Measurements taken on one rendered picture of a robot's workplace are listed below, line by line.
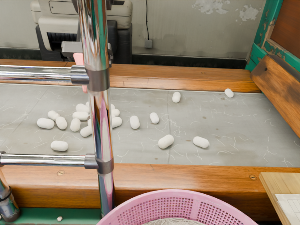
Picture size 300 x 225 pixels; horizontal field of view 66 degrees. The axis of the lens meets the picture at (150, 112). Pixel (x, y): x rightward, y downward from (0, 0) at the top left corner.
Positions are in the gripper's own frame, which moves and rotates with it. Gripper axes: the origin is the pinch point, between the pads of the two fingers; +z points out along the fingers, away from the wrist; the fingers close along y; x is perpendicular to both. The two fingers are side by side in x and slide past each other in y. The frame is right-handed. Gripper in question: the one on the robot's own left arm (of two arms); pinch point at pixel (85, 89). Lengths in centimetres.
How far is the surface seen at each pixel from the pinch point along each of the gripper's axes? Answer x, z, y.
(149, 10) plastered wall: 153, -139, 18
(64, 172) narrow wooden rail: -7.9, 17.0, -0.1
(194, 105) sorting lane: 10.6, -0.2, 25.9
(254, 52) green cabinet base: 18, -21, 47
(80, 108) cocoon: 5.1, 3.0, -2.0
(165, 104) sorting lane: 10.5, -0.2, 18.2
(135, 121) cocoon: 2.2, 6.4, 10.8
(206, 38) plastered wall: 172, -122, 81
